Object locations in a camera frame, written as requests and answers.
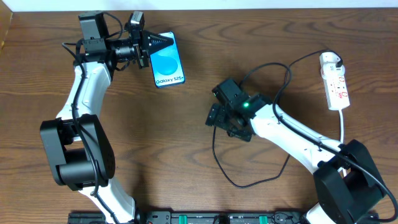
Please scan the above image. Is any white power strip cord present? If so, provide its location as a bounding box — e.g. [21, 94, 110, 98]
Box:
[338, 108, 349, 178]

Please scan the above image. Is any brown wooden side panel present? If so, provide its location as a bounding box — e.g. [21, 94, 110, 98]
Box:
[0, 1, 13, 50]

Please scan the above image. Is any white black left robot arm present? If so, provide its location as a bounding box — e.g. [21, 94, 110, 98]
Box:
[40, 11, 174, 223]

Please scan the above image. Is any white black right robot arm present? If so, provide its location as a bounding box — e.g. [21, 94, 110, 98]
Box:
[206, 79, 386, 223]

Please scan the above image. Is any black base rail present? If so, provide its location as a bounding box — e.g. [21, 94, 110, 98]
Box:
[66, 211, 310, 224]

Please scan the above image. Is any blue Galaxy smartphone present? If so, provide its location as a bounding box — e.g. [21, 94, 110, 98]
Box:
[150, 32, 185, 88]

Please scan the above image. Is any white power strip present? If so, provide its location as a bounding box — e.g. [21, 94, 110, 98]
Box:
[320, 52, 350, 111]

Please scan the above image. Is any black charger cable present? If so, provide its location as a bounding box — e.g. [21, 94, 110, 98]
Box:
[212, 49, 344, 189]

